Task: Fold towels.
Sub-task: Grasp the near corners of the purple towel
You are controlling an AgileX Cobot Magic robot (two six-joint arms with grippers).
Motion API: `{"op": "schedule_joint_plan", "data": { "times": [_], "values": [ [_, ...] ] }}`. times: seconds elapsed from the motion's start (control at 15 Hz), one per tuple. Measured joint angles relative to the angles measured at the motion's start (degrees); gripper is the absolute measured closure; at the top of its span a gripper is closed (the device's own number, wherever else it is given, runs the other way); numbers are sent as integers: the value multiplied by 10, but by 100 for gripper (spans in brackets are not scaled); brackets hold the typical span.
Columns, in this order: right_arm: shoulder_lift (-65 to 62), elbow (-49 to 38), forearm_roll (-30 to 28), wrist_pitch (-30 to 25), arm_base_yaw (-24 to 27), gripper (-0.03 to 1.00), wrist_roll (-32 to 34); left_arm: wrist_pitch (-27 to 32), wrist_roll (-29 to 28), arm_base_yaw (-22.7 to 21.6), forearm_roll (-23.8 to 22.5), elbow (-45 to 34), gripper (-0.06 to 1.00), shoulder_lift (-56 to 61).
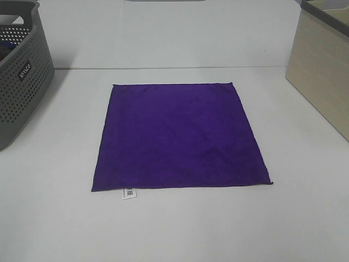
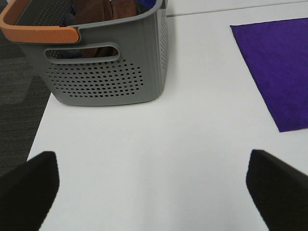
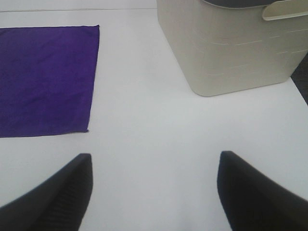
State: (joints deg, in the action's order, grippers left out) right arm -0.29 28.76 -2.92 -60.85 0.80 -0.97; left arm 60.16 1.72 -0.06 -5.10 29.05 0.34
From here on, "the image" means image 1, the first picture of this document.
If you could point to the purple towel with white tag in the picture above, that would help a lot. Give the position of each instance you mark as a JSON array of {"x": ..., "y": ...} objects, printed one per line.
[{"x": 177, "y": 136}]

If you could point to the beige storage bin grey rim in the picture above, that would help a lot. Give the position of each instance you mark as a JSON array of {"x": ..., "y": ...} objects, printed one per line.
[{"x": 318, "y": 64}]

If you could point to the grey perforated plastic basket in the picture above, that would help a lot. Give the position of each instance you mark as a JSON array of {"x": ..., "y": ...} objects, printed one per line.
[{"x": 26, "y": 72}]

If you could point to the dark cloth inside basket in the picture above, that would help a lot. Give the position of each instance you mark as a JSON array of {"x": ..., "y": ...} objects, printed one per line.
[{"x": 5, "y": 49}]

